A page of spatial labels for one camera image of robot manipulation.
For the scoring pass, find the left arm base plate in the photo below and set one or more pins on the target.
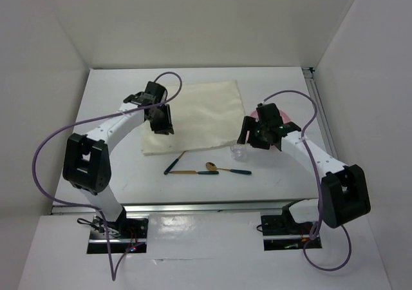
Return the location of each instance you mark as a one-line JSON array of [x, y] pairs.
[[132, 238]]

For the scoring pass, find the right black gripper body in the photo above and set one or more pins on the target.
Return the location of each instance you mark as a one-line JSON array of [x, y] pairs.
[[258, 138]]

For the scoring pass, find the clear drinking glass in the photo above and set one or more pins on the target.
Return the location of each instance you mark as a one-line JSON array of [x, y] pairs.
[[238, 152]]

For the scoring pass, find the gold spoon green handle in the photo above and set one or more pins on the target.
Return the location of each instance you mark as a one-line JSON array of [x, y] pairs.
[[212, 167]]

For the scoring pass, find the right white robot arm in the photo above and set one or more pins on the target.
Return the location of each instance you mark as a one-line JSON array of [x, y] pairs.
[[343, 191]]

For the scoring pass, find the aluminium rail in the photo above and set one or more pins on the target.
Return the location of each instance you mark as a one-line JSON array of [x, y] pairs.
[[309, 77], [201, 207]]

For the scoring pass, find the pink plate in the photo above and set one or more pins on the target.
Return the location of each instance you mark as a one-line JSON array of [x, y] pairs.
[[284, 116]]

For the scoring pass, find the aluminium front rail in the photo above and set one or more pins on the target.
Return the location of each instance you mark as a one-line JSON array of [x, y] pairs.
[[201, 207]]

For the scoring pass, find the cream cloth napkin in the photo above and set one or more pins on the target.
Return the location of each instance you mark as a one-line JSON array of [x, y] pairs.
[[204, 116]]

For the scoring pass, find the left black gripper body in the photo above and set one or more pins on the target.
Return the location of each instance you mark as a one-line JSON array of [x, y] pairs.
[[161, 120]]

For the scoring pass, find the gold knife green handle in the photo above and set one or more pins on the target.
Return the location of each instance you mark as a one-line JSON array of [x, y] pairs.
[[193, 172]]

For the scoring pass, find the gold fork green handle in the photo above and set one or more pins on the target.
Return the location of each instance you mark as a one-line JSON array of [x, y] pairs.
[[173, 163]]

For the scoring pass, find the aluminium right side rail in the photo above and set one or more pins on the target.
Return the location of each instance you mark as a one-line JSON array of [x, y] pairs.
[[309, 77]]

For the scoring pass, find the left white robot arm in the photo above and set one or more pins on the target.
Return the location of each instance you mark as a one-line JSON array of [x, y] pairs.
[[87, 158]]

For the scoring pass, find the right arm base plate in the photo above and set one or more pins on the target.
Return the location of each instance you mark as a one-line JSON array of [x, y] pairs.
[[283, 233]]

